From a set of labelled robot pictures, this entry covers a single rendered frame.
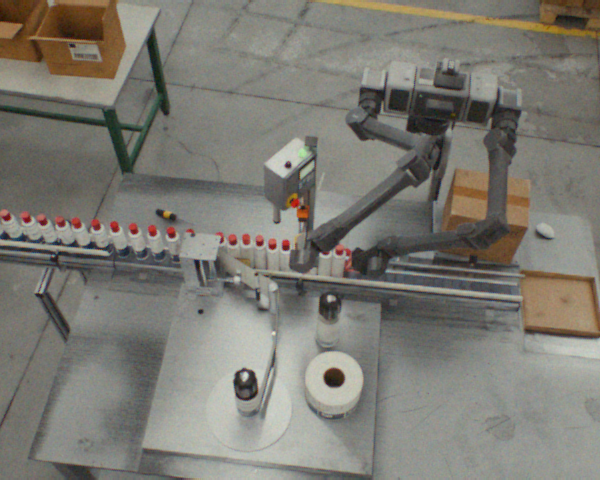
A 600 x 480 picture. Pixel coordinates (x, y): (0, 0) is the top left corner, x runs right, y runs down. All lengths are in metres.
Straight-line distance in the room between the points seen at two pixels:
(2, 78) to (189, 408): 2.15
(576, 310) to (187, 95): 2.91
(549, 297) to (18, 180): 3.12
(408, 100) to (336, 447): 1.28
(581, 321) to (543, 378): 0.31
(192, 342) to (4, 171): 2.29
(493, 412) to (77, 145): 3.06
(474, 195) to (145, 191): 1.43
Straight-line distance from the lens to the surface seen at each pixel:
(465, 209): 2.74
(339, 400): 2.38
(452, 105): 2.58
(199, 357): 2.62
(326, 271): 2.70
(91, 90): 3.74
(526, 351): 2.82
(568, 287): 3.02
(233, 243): 2.64
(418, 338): 2.73
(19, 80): 3.91
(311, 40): 5.13
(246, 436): 2.48
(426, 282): 2.81
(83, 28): 3.96
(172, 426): 2.53
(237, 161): 4.31
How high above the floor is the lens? 3.24
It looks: 55 degrees down
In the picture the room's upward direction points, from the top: 1 degrees clockwise
